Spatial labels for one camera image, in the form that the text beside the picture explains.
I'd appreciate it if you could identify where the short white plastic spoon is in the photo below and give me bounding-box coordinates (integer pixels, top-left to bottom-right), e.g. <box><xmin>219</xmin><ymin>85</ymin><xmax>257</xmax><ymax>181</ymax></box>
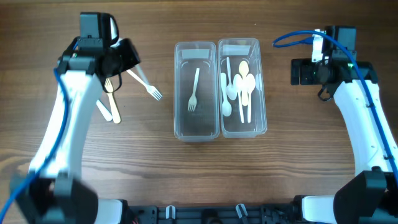
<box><xmin>220</xmin><ymin>73</ymin><xmax>232</xmax><ymax>116</ymax></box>

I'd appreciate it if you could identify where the thin white fork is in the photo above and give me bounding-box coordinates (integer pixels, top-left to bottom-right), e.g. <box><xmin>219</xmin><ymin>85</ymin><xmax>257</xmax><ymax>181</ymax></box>
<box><xmin>188</xmin><ymin>68</ymin><xmax>200</xmax><ymax>112</ymax></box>
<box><xmin>136</xmin><ymin>64</ymin><xmax>150</xmax><ymax>85</ymax></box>
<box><xmin>127</xmin><ymin>70</ymin><xmax>162</xmax><ymax>101</ymax></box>

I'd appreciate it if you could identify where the clear plastic container right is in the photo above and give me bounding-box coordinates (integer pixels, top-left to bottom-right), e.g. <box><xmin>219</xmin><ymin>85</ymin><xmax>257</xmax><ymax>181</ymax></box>
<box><xmin>217</xmin><ymin>38</ymin><xmax>267</xmax><ymax>138</ymax></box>

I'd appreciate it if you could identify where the thin white plastic spoon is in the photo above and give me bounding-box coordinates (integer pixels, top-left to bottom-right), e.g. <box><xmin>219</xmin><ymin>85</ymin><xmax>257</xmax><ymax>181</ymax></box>
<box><xmin>226</xmin><ymin>57</ymin><xmax>237</xmax><ymax>101</ymax></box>

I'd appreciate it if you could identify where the clear plastic container left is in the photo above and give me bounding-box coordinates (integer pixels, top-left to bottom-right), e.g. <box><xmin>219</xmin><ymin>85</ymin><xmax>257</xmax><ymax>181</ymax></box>
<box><xmin>174</xmin><ymin>41</ymin><xmax>220</xmax><ymax>142</ymax></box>

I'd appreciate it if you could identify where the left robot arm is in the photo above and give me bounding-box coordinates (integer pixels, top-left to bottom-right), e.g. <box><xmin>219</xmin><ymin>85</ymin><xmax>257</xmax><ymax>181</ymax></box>
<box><xmin>8</xmin><ymin>12</ymin><xmax>140</xmax><ymax>223</ymax></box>

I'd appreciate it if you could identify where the yellow plastic fork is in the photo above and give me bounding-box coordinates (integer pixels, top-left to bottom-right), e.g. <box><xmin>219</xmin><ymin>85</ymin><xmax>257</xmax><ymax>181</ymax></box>
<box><xmin>104</xmin><ymin>78</ymin><xmax>121</xmax><ymax>124</ymax></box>

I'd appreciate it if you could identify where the white plastic fork wide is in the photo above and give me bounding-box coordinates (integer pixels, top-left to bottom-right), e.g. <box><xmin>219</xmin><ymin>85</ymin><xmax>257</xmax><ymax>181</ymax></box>
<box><xmin>96</xmin><ymin>100</ymin><xmax>113</xmax><ymax>121</ymax></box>

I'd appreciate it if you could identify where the yellow plastic spoon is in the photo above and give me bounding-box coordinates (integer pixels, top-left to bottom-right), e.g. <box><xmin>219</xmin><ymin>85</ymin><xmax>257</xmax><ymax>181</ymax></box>
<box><xmin>239</xmin><ymin>60</ymin><xmax>249</xmax><ymax>106</ymax></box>

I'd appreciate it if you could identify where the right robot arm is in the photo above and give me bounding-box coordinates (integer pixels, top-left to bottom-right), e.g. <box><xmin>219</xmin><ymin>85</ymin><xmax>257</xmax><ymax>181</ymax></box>
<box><xmin>291</xmin><ymin>26</ymin><xmax>397</xmax><ymax>223</ymax></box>

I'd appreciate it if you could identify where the white plastic spoon large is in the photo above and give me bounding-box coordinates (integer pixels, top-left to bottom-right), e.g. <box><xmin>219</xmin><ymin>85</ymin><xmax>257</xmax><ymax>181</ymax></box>
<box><xmin>234</xmin><ymin>74</ymin><xmax>244</xmax><ymax>123</ymax></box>

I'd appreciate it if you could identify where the clear plastic container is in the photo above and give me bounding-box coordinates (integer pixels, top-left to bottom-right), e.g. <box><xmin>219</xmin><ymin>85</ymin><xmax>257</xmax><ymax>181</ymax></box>
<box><xmin>217</xmin><ymin>38</ymin><xmax>267</xmax><ymax>138</ymax></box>
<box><xmin>174</xmin><ymin>41</ymin><xmax>220</xmax><ymax>142</ymax></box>

